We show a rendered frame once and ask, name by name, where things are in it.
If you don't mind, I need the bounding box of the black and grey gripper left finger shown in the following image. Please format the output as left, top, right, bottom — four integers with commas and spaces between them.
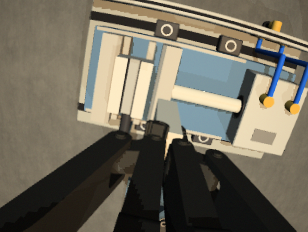
0, 98, 170, 232

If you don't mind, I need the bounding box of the beige slotted block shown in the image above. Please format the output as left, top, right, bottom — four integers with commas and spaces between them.
107, 54, 154, 119

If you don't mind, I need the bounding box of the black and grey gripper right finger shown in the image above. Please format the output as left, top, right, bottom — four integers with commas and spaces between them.
162, 100, 297, 232

